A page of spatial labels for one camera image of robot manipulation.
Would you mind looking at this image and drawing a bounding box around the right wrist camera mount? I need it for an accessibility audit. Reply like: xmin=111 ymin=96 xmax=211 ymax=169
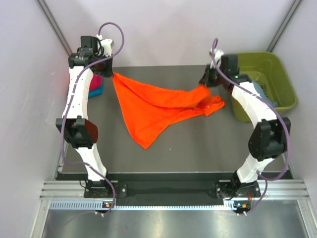
xmin=210 ymin=49 xmax=224 ymax=69

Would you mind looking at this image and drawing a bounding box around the folded pink t shirt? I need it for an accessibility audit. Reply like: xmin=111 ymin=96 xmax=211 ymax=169
xmin=89 ymin=74 xmax=103 ymax=91

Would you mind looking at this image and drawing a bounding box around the light blue t shirt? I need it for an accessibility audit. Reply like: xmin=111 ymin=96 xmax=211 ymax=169
xmin=253 ymin=81 xmax=278 ymax=108

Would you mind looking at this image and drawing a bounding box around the slotted grey cable duct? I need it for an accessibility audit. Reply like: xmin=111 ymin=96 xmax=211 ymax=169
xmin=50 ymin=200 xmax=248 ymax=212

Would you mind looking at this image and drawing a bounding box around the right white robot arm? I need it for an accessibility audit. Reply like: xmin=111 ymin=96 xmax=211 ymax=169
xmin=199 ymin=50 xmax=291 ymax=200

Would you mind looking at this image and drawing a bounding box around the olive green plastic bin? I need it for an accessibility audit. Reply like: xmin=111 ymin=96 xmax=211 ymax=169
xmin=237 ymin=52 xmax=297 ymax=115

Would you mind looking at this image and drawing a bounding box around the folded teal t shirt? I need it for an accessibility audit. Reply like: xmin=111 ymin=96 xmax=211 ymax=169
xmin=88 ymin=82 xmax=104 ymax=98

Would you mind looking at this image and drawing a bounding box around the orange t shirt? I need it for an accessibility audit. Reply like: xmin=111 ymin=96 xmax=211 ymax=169
xmin=112 ymin=73 xmax=225 ymax=149

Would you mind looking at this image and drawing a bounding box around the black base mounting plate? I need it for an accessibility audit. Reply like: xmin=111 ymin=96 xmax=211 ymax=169
xmin=83 ymin=180 xmax=262 ymax=199

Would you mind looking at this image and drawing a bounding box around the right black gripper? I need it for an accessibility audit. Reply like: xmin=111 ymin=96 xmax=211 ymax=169
xmin=198 ymin=65 xmax=225 ymax=89

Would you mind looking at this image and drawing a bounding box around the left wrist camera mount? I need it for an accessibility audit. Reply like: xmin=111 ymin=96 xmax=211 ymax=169
xmin=96 ymin=34 xmax=113 ymax=57

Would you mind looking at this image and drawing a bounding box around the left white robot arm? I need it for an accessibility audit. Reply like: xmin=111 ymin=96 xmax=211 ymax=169
xmin=55 ymin=35 xmax=113 ymax=198

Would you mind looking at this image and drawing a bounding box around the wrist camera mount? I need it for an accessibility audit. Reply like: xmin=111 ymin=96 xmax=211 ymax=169
xmin=96 ymin=34 xmax=113 ymax=57
xmin=210 ymin=49 xmax=224 ymax=69

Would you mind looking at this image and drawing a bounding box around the aluminium frame rail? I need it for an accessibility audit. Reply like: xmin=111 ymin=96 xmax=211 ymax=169
xmin=40 ymin=179 xmax=310 ymax=200

